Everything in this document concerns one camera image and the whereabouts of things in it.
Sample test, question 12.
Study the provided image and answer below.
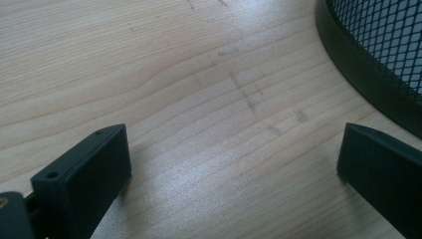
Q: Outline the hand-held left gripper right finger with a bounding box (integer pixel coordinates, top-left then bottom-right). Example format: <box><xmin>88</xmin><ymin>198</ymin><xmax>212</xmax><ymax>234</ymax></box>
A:
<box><xmin>335</xmin><ymin>121</ymin><xmax>422</xmax><ymax>239</ymax></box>

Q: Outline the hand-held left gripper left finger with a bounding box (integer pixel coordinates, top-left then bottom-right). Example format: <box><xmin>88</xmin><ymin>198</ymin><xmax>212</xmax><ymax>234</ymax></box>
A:
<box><xmin>30</xmin><ymin>123</ymin><xmax>133</xmax><ymax>239</ymax></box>

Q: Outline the black mesh trash bin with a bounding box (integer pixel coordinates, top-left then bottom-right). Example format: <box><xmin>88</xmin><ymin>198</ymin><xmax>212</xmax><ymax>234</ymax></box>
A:
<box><xmin>314</xmin><ymin>0</ymin><xmax>422</xmax><ymax>139</ymax></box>

